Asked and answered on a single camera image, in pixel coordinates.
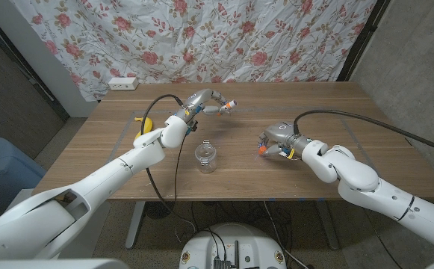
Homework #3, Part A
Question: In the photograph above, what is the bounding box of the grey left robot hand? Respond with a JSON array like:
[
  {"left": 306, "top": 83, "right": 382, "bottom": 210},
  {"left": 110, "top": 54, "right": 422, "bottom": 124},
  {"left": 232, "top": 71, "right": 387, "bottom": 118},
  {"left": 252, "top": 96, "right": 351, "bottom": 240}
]
[{"left": 174, "top": 88, "right": 232, "bottom": 123}]

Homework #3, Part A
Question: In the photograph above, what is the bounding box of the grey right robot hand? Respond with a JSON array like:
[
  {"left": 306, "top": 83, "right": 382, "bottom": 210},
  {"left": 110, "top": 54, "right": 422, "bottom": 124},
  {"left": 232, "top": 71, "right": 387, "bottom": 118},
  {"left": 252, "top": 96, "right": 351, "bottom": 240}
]
[{"left": 258, "top": 121, "right": 313, "bottom": 161}]

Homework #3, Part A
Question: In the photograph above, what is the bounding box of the clear glass jar cup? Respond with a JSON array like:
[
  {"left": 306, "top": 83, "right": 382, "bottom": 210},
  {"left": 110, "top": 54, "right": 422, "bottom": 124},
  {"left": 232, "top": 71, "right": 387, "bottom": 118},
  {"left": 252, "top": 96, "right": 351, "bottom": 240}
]
[{"left": 194, "top": 140, "right": 217, "bottom": 174}]

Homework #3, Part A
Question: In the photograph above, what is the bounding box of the yellow banana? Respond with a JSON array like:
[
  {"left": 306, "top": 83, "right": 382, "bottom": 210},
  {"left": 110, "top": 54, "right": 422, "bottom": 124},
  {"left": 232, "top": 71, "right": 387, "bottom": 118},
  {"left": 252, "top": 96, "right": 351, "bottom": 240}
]
[{"left": 134, "top": 116, "right": 155, "bottom": 140}]

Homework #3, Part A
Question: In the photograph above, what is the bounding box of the floral backdrop cloth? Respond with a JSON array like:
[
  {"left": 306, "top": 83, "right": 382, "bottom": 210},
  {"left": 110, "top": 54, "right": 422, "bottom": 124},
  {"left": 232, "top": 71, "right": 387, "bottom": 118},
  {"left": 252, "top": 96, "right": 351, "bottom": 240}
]
[{"left": 10, "top": 0, "right": 378, "bottom": 102}]

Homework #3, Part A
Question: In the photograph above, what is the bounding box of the white power strip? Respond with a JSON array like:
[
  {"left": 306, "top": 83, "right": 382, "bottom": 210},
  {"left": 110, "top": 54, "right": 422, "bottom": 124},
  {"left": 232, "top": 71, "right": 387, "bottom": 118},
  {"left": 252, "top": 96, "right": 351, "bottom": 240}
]
[{"left": 108, "top": 76, "right": 140, "bottom": 91}]

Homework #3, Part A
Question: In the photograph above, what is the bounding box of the grey table leg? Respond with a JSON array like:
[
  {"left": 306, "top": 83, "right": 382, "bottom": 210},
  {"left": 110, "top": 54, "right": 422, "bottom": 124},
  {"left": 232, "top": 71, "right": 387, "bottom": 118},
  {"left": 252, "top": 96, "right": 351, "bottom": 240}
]
[{"left": 315, "top": 200, "right": 340, "bottom": 250}]

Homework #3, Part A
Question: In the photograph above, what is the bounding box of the round black floor fan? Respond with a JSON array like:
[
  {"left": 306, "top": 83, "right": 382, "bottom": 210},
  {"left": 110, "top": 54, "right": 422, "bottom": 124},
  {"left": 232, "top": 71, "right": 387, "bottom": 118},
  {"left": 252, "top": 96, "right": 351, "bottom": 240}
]
[{"left": 144, "top": 200, "right": 176, "bottom": 220}]

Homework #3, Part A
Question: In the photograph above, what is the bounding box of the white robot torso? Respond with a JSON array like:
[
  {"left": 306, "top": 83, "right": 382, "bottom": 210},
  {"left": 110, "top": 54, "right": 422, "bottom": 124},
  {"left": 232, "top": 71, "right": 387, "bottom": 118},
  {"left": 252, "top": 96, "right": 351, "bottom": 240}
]
[{"left": 179, "top": 223, "right": 287, "bottom": 269}]

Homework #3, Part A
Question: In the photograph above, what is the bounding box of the black backdrop stand pole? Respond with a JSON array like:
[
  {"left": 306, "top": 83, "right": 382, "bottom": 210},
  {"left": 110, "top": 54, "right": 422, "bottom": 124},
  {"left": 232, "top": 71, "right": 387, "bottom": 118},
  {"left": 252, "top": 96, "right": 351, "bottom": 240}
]
[{"left": 336, "top": 0, "right": 391, "bottom": 82}]

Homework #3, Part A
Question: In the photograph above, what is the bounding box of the white table leg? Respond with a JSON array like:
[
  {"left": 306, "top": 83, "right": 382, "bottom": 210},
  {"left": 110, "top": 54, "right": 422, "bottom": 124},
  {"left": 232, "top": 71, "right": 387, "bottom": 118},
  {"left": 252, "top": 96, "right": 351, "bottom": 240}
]
[{"left": 125, "top": 200, "right": 146, "bottom": 250}]

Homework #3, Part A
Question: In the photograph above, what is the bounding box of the blue plastic bin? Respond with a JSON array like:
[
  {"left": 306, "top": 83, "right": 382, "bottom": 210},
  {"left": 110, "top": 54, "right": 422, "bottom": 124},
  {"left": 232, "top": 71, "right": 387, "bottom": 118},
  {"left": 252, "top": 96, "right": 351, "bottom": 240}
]
[{"left": 0, "top": 137, "right": 48, "bottom": 210}]

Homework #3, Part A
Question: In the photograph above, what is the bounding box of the white robot head rim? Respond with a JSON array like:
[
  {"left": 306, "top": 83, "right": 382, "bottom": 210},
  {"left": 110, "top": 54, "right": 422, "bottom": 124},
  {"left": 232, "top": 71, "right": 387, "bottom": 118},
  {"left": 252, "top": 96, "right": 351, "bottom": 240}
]
[{"left": 0, "top": 257, "right": 130, "bottom": 269}]

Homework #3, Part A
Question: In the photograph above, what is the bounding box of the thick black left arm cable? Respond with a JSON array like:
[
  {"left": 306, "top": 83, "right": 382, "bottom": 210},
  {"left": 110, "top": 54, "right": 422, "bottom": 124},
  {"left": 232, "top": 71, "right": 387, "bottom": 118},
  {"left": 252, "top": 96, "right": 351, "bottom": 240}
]
[{"left": 140, "top": 93, "right": 197, "bottom": 235}]

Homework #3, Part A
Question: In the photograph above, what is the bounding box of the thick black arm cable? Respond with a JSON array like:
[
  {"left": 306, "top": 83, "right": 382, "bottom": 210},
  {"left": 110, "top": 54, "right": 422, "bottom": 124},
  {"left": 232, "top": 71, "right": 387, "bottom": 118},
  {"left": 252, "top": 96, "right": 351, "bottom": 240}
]
[
  {"left": 293, "top": 108, "right": 434, "bottom": 158},
  {"left": 140, "top": 93, "right": 197, "bottom": 235}
]

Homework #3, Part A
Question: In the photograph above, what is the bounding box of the thin black left wrist cable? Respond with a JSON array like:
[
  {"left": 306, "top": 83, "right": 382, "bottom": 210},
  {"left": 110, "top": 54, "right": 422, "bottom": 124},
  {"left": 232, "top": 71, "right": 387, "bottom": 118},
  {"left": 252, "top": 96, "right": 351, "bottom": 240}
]
[{"left": 173, "top": 132, "right": 187, "bottom": 205}]

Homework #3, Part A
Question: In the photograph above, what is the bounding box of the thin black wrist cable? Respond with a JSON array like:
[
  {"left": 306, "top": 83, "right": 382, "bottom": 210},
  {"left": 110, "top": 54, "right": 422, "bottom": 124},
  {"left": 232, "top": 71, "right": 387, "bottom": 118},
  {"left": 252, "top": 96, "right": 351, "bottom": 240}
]
[
  {"left": 173, "top": 132, "right": 187, "bottom": 205},
  {"left": 368, "top": 208, "right": 408, "bottom": 269}
]

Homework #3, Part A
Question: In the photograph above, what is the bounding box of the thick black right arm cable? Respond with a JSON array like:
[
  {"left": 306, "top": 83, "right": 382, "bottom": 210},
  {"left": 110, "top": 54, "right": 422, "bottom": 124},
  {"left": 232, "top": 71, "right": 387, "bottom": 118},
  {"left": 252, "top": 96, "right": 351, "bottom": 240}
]
[{"left": 293, "top": 108, "right": 434, "bottom": 158}]

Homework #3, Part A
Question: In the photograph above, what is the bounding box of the white floor cable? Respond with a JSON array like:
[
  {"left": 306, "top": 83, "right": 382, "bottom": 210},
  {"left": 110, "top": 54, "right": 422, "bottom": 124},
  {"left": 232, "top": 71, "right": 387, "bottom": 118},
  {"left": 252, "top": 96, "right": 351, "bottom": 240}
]
[{"left": 263, "top": 201, "right": 309, "bottom": 269}]

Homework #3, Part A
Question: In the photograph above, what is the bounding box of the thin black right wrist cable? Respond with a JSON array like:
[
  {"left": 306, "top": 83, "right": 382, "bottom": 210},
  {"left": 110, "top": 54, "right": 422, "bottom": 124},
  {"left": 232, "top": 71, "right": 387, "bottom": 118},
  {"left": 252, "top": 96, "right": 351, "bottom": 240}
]
[{"left": 368, "top": 208, "right": 408, "bottom": 269}]

